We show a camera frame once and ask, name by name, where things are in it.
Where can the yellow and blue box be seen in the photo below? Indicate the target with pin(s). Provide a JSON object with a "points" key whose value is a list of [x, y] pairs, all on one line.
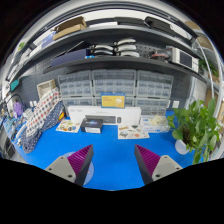
{"points": [[113, 100]]}

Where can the red and white checkered cloth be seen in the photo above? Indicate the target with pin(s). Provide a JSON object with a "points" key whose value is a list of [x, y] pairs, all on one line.
{"points": [[43, 110]]}

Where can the beige open crate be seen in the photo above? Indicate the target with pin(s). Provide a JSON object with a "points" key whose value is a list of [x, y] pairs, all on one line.
{"points": [[46, 89]]}

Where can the green plant in white pot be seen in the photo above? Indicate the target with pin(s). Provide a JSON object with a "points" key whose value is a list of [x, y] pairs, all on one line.
{"points": [[196, 130]]}

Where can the white and blue tissue box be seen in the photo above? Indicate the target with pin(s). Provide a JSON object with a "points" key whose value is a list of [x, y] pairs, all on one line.
{"points": [[155, 123]]}

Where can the navy dotted cloth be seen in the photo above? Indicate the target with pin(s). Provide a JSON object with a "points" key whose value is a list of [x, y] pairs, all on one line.
{"points": [[40, 133]]}

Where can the black shelf unit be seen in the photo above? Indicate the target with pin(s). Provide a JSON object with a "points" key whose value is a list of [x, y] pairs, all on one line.
{"points": [[116, 61]]}

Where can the long white keyboard box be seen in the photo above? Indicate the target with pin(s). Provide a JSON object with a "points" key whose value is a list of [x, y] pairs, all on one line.
{"points": [[130, 115]]}

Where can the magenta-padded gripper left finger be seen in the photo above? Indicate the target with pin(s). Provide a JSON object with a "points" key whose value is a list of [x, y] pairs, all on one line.
{"points": [[63, 168]]}

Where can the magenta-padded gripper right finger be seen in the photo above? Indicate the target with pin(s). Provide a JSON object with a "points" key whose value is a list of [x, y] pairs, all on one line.
{"points": [[165, 166]]}

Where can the small sticker sheet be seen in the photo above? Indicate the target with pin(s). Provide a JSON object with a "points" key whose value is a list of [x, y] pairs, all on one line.
{"points": [[68, 126]]}

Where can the small black box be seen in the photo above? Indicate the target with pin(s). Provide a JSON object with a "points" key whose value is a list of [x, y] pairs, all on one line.
{"points": [[90, 126]]}

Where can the white wall socket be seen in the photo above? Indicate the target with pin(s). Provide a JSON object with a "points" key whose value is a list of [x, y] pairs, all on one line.
{"points": [[175, 104]]}

